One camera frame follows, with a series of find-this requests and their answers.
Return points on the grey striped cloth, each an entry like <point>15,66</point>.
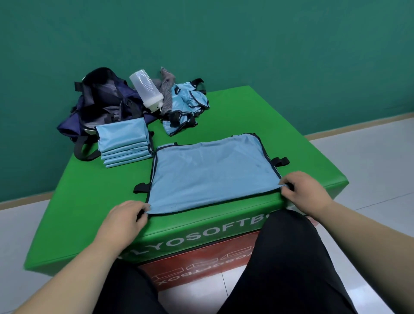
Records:
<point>167,92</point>

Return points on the navy blue duffel bag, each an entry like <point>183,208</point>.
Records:
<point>100,100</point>

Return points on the light blue mesh vest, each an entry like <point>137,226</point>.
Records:
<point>210,171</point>

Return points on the person's left thumb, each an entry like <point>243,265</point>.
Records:
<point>138,205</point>

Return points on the person's left forearm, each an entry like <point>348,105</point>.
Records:
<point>74,281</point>

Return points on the person's right thumb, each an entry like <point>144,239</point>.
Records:
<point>286,180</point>

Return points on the red padded box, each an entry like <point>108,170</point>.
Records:
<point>194,262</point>

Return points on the green padded box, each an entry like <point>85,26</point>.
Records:
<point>242,111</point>

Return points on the person's black trousers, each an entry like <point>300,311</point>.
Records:
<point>284,262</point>

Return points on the white plastic shaker bottle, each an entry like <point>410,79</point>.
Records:
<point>147,89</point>

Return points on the person's right hand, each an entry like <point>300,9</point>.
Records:
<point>307,194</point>

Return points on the crumpled light blue vest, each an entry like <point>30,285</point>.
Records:
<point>186,103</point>

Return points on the person's left hand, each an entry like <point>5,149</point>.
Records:
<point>119,224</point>

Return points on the person's right forearm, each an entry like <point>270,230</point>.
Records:
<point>365,246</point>

